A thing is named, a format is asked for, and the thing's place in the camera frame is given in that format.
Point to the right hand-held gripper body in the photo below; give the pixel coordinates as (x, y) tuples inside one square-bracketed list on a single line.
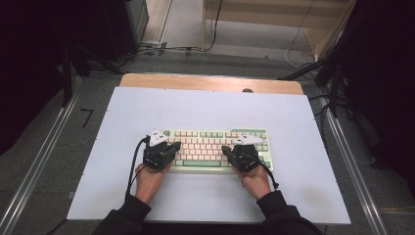
[(248, 161)]

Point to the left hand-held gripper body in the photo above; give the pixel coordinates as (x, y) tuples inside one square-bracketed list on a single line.
[(155, 158)]

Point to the green and cream keyboard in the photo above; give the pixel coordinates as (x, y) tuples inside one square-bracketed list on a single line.
[(202, 163)]

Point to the person's right hand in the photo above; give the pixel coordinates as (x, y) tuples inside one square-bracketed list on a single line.
[(256, 184)]

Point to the person's left hand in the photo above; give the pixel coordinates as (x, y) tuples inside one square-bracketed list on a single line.
[(148, 184)]

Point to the white table board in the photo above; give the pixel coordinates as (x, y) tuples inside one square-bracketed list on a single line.
[(202, 107)]

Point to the dark round table grommet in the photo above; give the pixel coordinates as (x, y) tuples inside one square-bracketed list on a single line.
[(247, 90)]

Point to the grey power strip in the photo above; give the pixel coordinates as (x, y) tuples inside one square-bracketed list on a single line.
[(153, 44)]

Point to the black metal stand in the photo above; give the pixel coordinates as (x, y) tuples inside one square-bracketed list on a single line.
[(332, 88)]

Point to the black cabinet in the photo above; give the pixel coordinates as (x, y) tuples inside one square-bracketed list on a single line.
[(125, 26)]

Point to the light wooden shelf unit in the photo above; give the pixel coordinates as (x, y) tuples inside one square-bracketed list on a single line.
[(261, 19)]

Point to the metal floor rail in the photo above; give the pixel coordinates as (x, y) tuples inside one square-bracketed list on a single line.
[(39, 163), (355, 163)]

